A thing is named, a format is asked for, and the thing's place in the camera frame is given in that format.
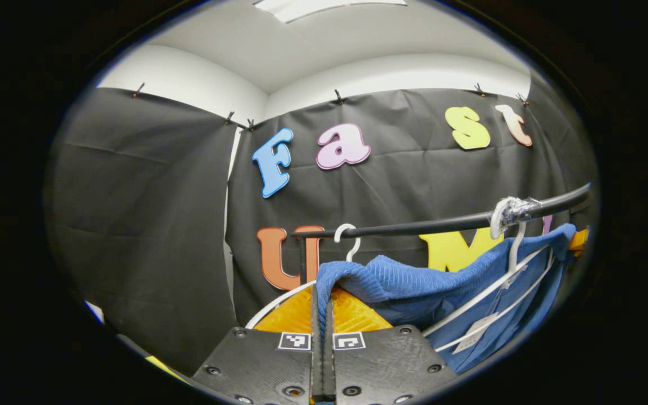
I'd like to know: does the white hanger with taped hook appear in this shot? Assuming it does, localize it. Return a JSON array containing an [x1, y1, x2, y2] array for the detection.
[[421, 197, 556, 354]]

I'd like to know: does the black clothes rack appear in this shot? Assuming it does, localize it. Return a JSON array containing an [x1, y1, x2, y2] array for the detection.
[[291, 183, 592, 285]]

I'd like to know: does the blue corduroy jacket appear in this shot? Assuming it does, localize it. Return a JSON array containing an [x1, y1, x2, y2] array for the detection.
[[316, 223, 578, 375]]

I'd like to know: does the white plastic hanger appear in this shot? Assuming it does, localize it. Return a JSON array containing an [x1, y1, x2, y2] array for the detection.
[[244, 223, 362, 330]]

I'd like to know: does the large ceiling light panel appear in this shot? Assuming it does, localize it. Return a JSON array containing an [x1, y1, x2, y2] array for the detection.
[[254, 0, 408, 24]]

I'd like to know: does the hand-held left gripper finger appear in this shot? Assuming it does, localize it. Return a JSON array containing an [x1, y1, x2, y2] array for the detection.
[[323, 286, 460, 405], [191, 283, 325, 405]]

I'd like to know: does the black backdrop cloth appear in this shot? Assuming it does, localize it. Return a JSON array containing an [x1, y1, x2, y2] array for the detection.
[[46, 76, 597, 375]]

